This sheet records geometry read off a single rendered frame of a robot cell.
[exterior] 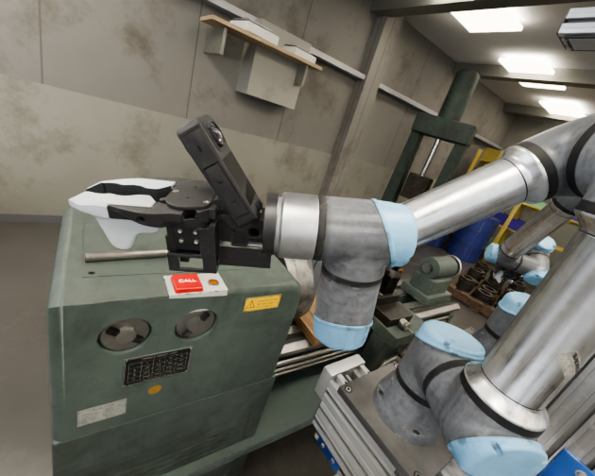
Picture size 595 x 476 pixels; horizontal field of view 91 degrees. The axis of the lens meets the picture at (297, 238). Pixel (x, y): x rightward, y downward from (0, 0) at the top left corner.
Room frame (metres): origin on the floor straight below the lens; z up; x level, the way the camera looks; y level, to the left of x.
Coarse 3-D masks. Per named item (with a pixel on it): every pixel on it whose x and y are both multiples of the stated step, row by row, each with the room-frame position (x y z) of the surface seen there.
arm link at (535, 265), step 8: (528, 256) 1.11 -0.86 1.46; (536, 256) 1.12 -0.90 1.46; (544, 256) 1.11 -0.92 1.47; (520, 264) 1.08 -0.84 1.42; (528, 264) 1.08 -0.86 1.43; (536, 264) 1.08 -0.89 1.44; (544, 264) 1.08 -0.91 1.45; (520, 272) 1.09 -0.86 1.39; (528, 272) 1.08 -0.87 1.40; (536, 272) 1.06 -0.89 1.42; (544, 272) 1.06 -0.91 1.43; (528, 280) 1.08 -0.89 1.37; (536, 280) 1.06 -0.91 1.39
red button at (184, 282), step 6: (174, 276) 0.57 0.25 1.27; (180, 276) 0.57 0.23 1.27; (186, 276) 0.58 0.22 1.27; (192, 276) 0.59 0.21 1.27; (174, 282) 0.54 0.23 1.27; (180, 282) 0.55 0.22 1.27; (186, 282) 0.56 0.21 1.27; (192, 282) 0.56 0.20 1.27; (198, 282) 0.57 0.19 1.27; (174, 288) 0.54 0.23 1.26; (180, 288) 0.53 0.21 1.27; (186, 288) 0.54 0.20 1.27; (192, 288) 0.54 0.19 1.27; (198, 288) 0.55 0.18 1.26
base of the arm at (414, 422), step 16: (384, 384) 0.51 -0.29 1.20; (400, 384) 0.48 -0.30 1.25; (384, 400) 0.47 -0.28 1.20; (400, 400) 0.46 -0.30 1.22; (416, 400) 0.45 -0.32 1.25; (384, 416) 0.45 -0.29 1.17; (400, 416) 0.44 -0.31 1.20; (416, 416) 0.44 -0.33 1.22; (432, 416) 0.44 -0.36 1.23; (400, 432) 0.43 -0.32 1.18; (416, 432) 0.44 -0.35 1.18; (432, 432) 0.43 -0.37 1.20
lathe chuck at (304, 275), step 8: (296, 264) 0.93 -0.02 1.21; (304, 264) 0.95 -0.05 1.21; (304, 272) 0.93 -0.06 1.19; (312, 272) 0.95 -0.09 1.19; (304, 280) 0.91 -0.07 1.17; (312, 280) 0.94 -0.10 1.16; (304, 288) 0.91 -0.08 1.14; (312, 288) 0.93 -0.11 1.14; (304, 296) 0.90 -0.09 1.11; (312, 296) 0.92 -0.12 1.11; (304, 304) 0.91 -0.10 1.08; (312, 304) 0.93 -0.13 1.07; (296, 312) 0.89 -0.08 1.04; (304, 312) 0.93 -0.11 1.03
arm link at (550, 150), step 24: (576, 120) 0.46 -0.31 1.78; (528, 144) 0.47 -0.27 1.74; (552, 144) 0.45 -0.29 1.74; (480, 168) 0.48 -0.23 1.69; (504, 168) 0.46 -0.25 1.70; (528, 168) 0.45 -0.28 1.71; (552, 168) 0.44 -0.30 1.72; (432, 192) 0.47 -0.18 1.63; (456, 192) 0.45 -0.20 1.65; (480, 192) 0.44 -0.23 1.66; (504, 192) 0.44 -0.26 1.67; (528, 192) 0.45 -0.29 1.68; (552, 192) 0.44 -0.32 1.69; (432, 216) 0.43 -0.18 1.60; (456, 216) 0.44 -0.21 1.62; (480, 216) 0.44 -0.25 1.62; (432, 240) 0.45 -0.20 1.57; (312, 264) 0.43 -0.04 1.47
